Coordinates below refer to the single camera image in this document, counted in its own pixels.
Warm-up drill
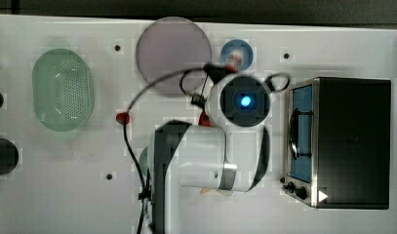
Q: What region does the toy strawberry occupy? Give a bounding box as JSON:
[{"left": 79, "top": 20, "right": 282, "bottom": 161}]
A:
[{"left": 115, "top": 112, "right": 131, "bottom": 126}]

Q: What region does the large black pot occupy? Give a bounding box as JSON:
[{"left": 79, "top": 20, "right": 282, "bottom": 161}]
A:
[{"left": 0, "top": 138, "right": 20, "bottom": 176}]

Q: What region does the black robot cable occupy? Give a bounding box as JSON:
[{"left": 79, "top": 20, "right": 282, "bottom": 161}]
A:
[{"left": 122, "top": 62, "right": 292, "bottom": 234}]

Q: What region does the lilac round plate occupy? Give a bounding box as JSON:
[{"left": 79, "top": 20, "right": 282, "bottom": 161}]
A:
[{"left": 135, "top": 17, "right": 212, "bottom": 92}]

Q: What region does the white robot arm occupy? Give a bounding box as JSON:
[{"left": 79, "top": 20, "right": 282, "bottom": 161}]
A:
[{"left": 147, "top": 73, "right": 275, "bottom": 234}]

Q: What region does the toy banana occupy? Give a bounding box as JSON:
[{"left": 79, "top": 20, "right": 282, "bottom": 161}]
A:
[{"left": 199, "top": 188, "right": 233, "bottom": 196}]

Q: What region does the green mug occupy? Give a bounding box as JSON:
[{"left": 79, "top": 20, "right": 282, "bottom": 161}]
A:
[{"left": 139, "top": 148, "right": 148, "bottom": 176}]

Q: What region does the green perforated colander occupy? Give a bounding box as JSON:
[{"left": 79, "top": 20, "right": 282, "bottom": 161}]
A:
[{"left": 31, "top": 43, "right": 95, "bottom": 138}]

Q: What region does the silver toaster oven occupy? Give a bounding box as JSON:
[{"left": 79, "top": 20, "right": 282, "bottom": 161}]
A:
[{"left": 281, "top": 77, "right": 391, "bottom": 210}]

